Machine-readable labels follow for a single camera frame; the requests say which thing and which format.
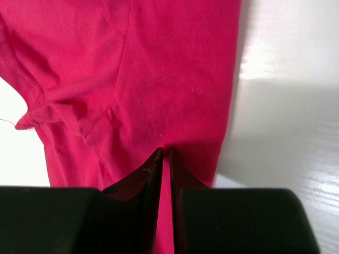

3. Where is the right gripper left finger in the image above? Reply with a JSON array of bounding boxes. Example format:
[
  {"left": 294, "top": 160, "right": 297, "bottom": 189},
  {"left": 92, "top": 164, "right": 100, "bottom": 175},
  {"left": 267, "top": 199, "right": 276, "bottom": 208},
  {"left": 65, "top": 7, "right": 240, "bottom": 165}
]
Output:
[{"left": 1, "top": 148, "right": 163, "bottom": 253}]

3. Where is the magenta t shirt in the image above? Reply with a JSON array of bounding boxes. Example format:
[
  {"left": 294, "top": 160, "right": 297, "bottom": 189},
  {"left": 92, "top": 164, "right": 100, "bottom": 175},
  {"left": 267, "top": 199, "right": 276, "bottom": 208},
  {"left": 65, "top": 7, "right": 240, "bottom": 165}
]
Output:
[{"left": 0, "top": 0, "right": 243, "bottom": 254}]

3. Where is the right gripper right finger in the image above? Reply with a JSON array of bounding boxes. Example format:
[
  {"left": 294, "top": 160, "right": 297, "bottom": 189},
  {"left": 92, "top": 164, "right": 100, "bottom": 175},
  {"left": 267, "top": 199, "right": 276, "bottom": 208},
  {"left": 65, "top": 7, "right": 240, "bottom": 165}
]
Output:
[{"left": 169, "top": 149, "right": 320, "bottom": 253}]

